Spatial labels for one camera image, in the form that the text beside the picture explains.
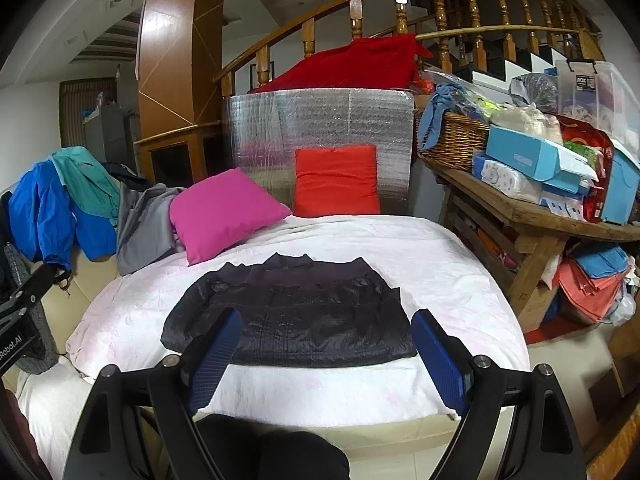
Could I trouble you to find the clear plastic storage bin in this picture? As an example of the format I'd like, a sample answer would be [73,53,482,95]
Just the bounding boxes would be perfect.
[555,59,640,148]

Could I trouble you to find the light blue cardboard box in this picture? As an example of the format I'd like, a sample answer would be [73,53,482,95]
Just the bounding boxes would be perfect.
[485,125,598,196]

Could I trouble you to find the pink pillow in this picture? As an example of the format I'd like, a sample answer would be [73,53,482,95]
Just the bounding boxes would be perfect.
[169,167,292,267]

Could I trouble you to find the white plastic bag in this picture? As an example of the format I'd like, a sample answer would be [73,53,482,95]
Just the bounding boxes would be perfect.
[607,290,638,326]

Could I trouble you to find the wooden table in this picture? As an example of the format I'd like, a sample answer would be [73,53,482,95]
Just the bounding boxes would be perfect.
[420,157,640,333]

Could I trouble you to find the silver foil insulation mat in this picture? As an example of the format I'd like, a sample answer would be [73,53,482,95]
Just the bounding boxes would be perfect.
[222,87,416,216]

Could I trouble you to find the curved wooden column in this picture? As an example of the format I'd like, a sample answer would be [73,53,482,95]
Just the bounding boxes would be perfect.
[134,0,231,186]

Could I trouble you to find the black puffer jacket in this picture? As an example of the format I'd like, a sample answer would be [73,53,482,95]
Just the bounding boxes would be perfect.
[160,252,418,370]

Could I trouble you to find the wicker basket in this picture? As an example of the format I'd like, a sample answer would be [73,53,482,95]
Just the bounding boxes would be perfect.
[415,110,491,173]

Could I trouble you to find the brown wooden door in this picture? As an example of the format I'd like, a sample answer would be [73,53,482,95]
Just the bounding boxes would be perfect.
[59,77,118,161]

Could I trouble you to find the red gift box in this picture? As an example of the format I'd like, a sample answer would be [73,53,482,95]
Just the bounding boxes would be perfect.
[557,115,616,223]

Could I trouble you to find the light blue plastic bin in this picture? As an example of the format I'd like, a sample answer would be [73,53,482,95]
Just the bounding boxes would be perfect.
[600,150,640,226]

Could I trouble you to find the teal jacket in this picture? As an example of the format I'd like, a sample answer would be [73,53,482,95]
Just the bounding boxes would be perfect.
[50,146,122,226]

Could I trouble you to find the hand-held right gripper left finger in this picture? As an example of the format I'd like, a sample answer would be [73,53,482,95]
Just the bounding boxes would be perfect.
[62,306,244,480]

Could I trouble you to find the blue jacket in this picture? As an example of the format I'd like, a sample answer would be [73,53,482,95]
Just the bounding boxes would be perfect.
[9,160,118,268]

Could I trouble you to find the grey cabinet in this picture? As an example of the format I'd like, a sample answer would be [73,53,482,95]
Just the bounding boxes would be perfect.
[82,105,141,163]

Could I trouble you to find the dark checked garment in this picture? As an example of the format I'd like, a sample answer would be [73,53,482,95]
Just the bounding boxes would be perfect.
[0,240,61,376]

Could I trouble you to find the stack of coral folded cloths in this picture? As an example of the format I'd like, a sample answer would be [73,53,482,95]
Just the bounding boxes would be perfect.
[557,257,631,326]

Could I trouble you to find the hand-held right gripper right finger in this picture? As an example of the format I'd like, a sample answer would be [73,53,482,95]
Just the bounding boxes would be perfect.
[410,308,586,480]

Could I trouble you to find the white bag of beige goods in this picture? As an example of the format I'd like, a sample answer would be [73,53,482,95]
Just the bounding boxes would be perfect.
[492,107,563,146]

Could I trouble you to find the blue folded cloth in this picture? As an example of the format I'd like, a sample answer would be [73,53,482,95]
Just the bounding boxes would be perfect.
[570,245,630,278]

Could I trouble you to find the grey garment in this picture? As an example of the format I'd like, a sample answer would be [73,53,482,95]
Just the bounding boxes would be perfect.
[116,183,187,277]

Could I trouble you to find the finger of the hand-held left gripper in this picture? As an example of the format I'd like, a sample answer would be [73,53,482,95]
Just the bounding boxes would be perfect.
[0,262,57,318]

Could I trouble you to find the dark plastic bag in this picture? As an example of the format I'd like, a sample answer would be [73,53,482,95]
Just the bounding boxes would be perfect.
[509,72,558,111]

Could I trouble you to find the red pillow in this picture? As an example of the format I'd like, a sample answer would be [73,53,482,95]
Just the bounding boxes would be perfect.
[292,144,382,218]

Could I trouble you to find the white staircase steps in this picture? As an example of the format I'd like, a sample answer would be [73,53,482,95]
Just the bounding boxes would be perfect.
[452,42,571,86]

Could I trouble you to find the red blanket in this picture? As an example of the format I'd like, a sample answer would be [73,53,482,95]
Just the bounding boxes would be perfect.
[249,34,433,95]

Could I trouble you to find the wooden stair railing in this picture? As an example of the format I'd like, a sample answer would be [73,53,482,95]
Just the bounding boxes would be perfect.
[212,0,606,96]

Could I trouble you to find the blue white tissue pack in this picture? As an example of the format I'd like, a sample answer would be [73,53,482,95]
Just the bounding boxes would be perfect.
[540,192,586,221]

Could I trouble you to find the red floor mat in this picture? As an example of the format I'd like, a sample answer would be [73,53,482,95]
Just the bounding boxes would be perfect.
[525,315,581,346]

